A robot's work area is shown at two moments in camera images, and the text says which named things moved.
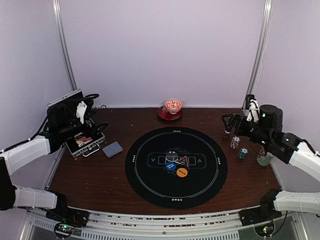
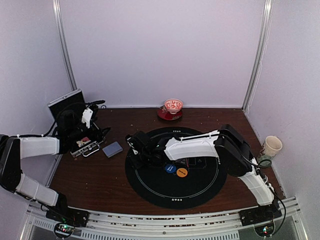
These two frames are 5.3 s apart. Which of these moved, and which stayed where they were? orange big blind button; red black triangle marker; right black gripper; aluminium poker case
Moved: right black gripper
Stayed: aluminium poker case; red black triangle marker; orange big blind button
